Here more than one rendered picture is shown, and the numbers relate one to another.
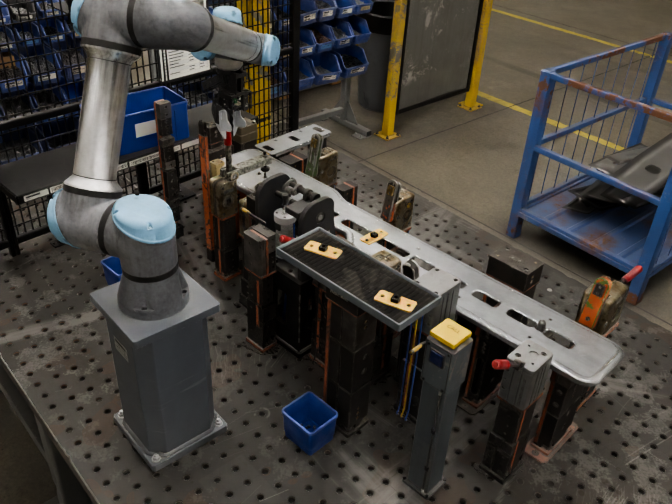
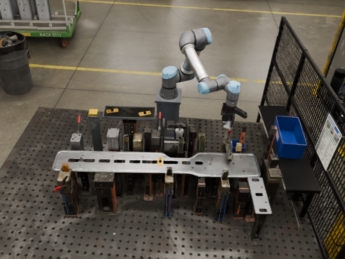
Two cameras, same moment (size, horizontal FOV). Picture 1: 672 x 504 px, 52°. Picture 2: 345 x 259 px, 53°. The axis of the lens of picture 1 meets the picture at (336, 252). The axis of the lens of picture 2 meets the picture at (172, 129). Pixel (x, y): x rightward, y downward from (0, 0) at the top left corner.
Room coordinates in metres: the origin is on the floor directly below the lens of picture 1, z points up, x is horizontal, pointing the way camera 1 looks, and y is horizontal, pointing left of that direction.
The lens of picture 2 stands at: (2.85, -1.22, 2.66)
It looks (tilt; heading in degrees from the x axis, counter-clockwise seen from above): 40 degrees down; 135
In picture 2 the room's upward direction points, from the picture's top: 3 degrees clockwise
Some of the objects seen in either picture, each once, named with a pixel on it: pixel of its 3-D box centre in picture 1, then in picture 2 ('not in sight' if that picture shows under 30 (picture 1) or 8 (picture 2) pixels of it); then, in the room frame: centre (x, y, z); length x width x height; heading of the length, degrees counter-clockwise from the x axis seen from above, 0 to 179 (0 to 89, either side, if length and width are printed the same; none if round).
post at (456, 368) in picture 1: (435, 415); (96, 136); (1.05, -0.23, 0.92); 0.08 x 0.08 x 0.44; 47
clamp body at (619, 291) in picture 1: (588, 343); (69, 193); (1.37, -0.66, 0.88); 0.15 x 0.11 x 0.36; 137
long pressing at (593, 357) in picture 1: (381, 240); (157, 163); (1.62, -0.12, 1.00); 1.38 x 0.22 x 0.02; 47
